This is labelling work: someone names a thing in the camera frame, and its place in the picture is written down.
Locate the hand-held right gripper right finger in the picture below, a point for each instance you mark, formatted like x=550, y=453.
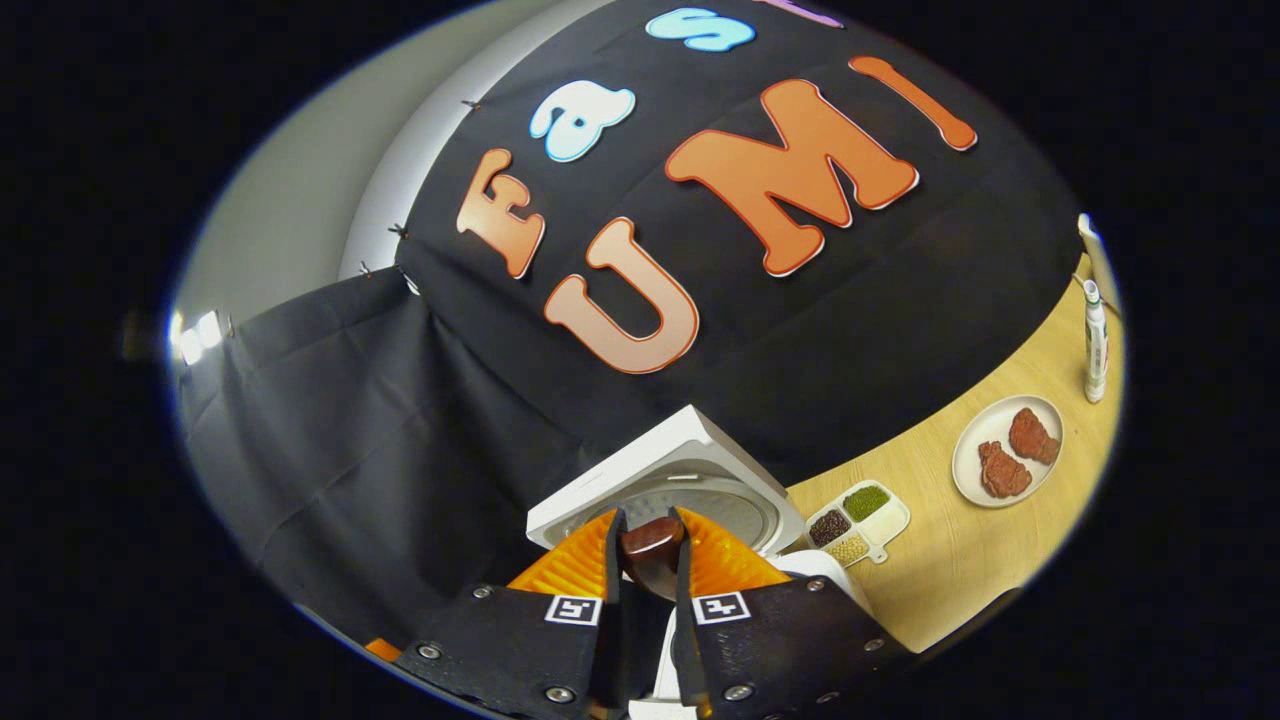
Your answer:
x=685, y=630

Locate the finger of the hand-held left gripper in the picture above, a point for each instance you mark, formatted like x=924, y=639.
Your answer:
x=382, y=650

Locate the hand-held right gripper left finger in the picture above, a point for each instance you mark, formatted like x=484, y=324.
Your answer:
x=612, y=620

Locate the white rice cooker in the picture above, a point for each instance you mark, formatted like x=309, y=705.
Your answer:
x=660, y=450

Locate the dark red beans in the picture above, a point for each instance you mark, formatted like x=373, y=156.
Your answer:
x=830, y=528

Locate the yellow soybeans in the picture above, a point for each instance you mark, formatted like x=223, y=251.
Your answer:
x=847, y=549

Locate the green mung beans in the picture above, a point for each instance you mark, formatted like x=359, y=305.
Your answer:
x=866, y=502

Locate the cream compartment tray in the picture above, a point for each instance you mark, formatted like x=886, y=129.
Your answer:
x=885, y=522

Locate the black backdrop cloth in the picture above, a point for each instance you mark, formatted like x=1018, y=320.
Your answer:
x=800, y=330

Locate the red meat piece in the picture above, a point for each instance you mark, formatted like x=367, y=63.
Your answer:
x=1003, y=472
x=1032, y=437

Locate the white round plate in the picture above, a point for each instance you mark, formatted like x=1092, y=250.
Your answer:
x=985, y=425

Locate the ceiling light panel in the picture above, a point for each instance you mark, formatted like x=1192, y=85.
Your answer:
x=195, y=338

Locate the white green bottle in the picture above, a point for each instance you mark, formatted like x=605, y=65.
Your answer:
x=1096, y=350

